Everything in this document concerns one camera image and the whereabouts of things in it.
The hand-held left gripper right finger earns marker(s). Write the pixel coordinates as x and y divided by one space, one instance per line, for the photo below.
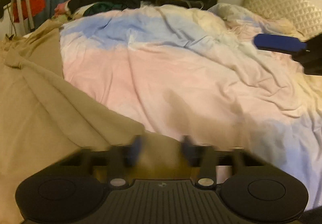
190 151

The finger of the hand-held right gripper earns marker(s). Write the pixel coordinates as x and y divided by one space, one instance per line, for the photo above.
276 43

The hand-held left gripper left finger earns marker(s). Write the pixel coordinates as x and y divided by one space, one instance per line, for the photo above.
134 151

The tan printed t-shirt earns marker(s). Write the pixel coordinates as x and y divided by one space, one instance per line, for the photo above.
50 113

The quilted beige headboard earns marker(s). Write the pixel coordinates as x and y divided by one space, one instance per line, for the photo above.
276 2

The pastel tie-dye duvet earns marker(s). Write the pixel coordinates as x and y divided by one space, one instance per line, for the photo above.
188 75

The standing garment steamer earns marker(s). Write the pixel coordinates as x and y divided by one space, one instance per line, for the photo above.
27 10

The red cloth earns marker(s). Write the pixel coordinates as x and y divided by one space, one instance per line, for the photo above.
37 2

